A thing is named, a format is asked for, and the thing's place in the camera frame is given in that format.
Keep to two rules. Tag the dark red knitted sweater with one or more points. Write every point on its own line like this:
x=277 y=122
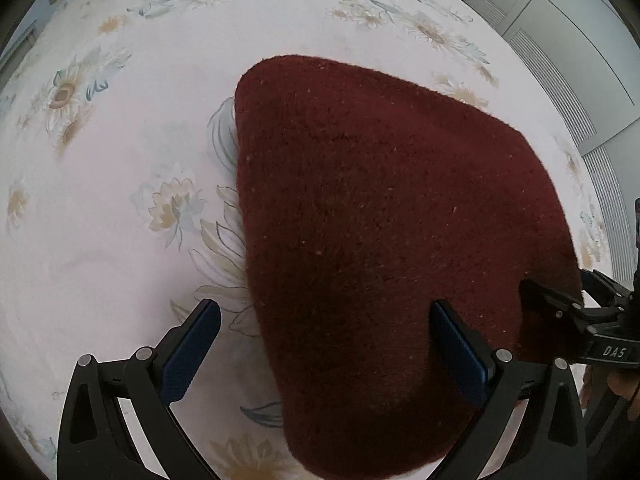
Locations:
x=364 y=198

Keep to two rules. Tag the person's right hand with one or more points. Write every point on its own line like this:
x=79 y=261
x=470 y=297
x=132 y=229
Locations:
x=622 y=384

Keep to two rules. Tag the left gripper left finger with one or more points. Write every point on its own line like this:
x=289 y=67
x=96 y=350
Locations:
x=94 y=441

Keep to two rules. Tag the pink floral bed cover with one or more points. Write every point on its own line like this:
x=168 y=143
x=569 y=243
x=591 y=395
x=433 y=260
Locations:
x=117 y=202

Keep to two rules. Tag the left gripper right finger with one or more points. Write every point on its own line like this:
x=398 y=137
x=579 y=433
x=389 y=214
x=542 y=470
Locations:
x=550 y=442

